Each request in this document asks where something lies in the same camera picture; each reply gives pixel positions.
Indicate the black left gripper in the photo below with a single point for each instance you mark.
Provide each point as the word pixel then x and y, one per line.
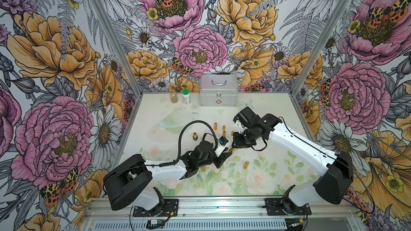
pixel 221 159

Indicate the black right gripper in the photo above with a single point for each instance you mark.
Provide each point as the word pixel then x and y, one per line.
pixel 239 144

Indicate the square gold black lipstick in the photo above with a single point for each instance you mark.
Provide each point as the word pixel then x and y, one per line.
pixel 195 136

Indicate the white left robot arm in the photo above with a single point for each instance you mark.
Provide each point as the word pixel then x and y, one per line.
pixel 130 183

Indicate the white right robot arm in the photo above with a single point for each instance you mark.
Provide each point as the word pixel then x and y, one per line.
pixel 335 171

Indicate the white bottle green cap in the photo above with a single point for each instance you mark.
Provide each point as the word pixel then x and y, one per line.
pixel 186 96

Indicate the silver aluminium first aid case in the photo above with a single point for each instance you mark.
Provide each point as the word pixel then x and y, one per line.
pixel 219 90

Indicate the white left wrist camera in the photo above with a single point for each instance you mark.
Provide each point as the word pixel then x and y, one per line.
pixel 221 146

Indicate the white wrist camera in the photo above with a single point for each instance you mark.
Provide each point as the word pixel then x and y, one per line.
pixel 238 126
pixel 221 146

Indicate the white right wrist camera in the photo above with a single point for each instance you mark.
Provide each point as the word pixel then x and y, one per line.
pixel 238 126

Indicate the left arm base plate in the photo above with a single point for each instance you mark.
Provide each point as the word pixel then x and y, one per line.
pixel 167 208

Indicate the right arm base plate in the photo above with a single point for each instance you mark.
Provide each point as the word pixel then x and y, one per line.
pixel 276 206

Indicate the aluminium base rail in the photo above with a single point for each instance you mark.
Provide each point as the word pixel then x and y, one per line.
pixel 231 214

